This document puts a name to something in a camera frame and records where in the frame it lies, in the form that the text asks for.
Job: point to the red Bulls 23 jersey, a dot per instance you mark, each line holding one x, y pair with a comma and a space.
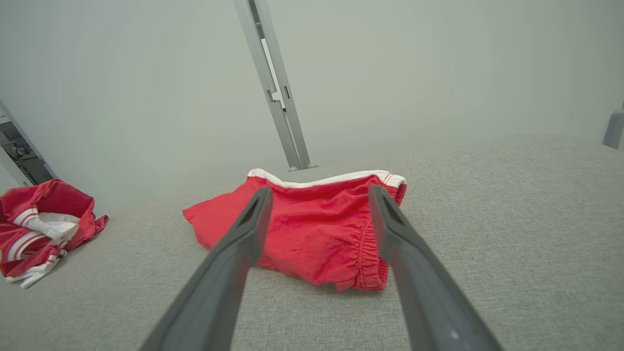
44, 200

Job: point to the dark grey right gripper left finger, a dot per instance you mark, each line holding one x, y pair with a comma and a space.
219, 282

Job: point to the grey double partition post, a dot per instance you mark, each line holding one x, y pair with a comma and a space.
280, 97

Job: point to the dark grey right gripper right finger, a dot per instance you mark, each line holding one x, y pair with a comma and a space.
429, 292

